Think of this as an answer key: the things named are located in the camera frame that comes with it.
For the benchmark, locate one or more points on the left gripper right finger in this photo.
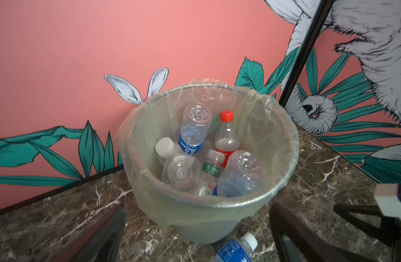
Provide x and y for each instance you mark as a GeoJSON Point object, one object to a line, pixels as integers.
{"type": "Point", "coordinates": [289, 233]}

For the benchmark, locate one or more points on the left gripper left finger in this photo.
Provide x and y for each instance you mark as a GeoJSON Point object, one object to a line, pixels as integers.
{"type": "Point", "coordinates": [98, 243]}

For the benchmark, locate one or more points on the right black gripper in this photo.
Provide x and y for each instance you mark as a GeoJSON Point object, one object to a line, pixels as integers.
{"type": "Point", "coordinates": [370, 220]}

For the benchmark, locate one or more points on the Pocari Sweat blue label bottle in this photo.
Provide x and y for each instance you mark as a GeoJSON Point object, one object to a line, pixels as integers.
{"type": "Point", "coordinates": [243, 174]}

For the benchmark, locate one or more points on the bottle with sunflower label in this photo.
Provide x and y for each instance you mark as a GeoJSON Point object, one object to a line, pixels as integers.
{"type": "Point", "coordinates": [210, 172]}

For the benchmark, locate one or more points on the clear bottle red label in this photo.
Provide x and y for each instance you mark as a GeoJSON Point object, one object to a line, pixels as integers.
{"type": "Point", "coordinates": [226, 140]}

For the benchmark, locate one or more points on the blue label bottle white cap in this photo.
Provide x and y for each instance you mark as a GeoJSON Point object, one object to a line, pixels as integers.
{"type": "Point", "coordinates": [197, 119]}

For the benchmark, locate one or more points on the clear bottle yellow white label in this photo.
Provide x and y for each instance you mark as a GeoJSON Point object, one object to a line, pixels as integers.
{"type": "Point", "coordinates": [165, 148]}

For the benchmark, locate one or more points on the translucent green waste bin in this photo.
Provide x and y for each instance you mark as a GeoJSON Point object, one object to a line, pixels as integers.
{"type": "Point", "coordinates": [264, 127]}

